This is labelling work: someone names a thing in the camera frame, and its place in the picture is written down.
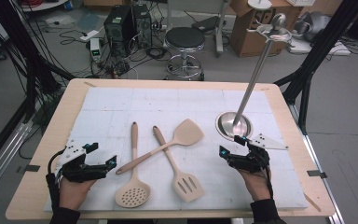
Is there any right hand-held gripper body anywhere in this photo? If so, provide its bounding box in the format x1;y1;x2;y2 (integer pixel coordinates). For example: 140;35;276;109
227;133;289;174

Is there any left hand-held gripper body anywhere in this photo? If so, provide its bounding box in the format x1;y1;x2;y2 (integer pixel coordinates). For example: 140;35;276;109
55;139;110;184

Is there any beige perforated skimmer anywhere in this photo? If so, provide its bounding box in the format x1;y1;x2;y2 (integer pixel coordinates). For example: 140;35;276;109
115;121;152;209

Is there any beige solid spatula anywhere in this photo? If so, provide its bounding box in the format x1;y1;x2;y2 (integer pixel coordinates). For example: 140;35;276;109
115;118;205;175

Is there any beige slotted spatula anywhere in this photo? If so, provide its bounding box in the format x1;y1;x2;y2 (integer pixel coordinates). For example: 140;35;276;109
152;125;205;203

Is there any metal utensil stand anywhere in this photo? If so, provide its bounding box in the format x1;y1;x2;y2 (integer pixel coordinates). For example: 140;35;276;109
214;12;293;143

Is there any person's right hand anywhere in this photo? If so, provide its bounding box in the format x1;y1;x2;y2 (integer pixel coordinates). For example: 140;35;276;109
237;167;274;203

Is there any person's left hand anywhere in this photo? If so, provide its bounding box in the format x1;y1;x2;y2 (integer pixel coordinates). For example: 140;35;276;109
58;178;98;211

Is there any black tape piece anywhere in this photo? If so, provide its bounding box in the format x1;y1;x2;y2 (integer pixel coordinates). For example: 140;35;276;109
307;170;328;179
16;164;41;175

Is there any white foam mat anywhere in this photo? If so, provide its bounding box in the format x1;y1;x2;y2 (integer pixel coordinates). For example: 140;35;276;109
43;86;310;213

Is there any white device with green display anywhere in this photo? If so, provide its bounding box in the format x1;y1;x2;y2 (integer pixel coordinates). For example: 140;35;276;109
89;37;102;63

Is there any brown cardboard box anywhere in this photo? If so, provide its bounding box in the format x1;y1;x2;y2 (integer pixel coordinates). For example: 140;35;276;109
228;0;304;59

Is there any white flat box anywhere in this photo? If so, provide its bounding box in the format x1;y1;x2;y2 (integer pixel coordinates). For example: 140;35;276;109
287;38;352;57

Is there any white power strip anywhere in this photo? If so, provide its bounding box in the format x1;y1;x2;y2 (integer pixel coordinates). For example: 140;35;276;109
79;29;101;42

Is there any black round stool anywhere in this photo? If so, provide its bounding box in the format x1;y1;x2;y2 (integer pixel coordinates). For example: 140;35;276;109
164;26;206;82

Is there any large black computer tower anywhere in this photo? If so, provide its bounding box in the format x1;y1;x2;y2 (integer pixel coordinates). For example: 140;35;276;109
103;4;134;58

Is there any black flat case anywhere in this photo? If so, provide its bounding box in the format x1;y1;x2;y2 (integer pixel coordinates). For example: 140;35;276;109
191;15;222;34

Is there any black tripod stand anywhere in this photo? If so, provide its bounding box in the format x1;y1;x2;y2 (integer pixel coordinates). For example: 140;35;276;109
273;0;358;134

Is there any narrow black computer tower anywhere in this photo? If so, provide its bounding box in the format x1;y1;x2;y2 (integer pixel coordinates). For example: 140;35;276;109
131;3;153;49

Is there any grey bag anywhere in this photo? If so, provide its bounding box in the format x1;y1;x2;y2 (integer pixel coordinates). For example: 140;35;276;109
293;11;332;43

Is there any white round disc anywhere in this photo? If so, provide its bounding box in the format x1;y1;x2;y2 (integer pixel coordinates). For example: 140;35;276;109
247;0;273;10

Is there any white keyboard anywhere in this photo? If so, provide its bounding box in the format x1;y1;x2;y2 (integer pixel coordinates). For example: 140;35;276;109
285;0;316;7

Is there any right hand-held gripper black cable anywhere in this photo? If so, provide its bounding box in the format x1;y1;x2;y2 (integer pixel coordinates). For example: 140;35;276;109
259;148;275;200

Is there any hand-held gripper black cable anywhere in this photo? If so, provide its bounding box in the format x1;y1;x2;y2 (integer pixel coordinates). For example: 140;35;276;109
45;148;68;213
259;148;275;200

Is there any left hand-held gripper black cable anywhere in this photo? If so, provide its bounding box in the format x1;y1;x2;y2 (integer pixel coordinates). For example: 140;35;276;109
45;148;68;213

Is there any aluminium rail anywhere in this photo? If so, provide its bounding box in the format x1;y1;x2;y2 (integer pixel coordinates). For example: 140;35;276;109
0;119;34;203
288;104;346;224

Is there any black stand with cables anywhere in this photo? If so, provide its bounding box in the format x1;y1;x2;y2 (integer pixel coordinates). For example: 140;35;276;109
0;0;76;122

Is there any grey metal frame leg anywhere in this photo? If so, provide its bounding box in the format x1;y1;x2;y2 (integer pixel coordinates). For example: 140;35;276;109
213;0;231;58

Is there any coiled black cable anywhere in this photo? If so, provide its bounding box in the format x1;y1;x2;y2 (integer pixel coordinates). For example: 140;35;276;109
145;46;169;60

